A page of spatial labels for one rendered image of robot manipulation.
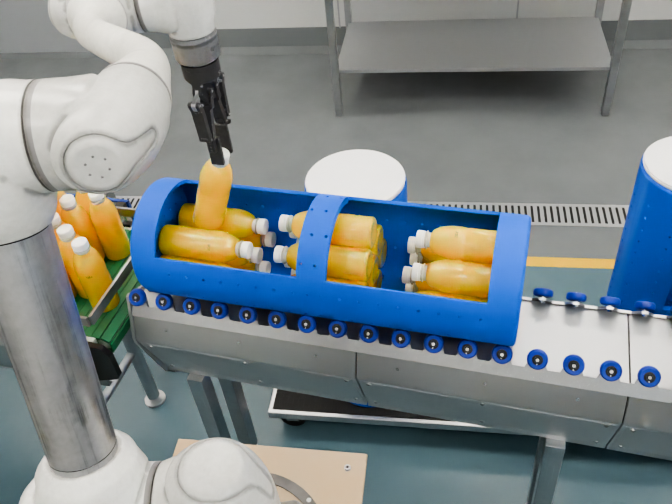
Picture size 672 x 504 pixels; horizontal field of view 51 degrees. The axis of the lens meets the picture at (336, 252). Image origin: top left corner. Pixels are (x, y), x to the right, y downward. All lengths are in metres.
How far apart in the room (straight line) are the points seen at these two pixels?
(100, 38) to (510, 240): 0.84
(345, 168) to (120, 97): 1.22
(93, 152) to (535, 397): 1.16
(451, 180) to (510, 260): 2.24
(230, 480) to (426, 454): 1.55
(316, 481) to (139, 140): 0.78
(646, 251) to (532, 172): 1.68
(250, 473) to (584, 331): 0.91
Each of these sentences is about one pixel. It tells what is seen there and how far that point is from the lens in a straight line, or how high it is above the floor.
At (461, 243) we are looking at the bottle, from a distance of 1.48.
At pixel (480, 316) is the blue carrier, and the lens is 1.45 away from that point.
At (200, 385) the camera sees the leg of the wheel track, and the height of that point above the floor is 0.61.
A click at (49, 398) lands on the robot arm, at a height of 1.44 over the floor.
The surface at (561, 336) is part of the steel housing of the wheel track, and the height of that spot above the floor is 0.93.
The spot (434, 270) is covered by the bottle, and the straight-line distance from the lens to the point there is 1.48.
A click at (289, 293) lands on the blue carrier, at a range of 1.53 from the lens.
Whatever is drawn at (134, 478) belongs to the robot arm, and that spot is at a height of 1.26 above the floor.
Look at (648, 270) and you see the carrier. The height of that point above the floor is 0.75.
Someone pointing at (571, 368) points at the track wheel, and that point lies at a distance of 1.58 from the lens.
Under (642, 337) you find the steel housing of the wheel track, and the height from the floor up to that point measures 0.93.
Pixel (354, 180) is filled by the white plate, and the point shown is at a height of 1.04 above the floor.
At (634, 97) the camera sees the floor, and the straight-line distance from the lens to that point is 4.44.
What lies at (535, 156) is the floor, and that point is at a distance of 3.84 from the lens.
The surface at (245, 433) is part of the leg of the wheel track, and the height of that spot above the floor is 0.15.
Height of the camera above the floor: 2.18
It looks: 42 degrees down
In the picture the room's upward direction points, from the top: 7 degrees counter-clockwise
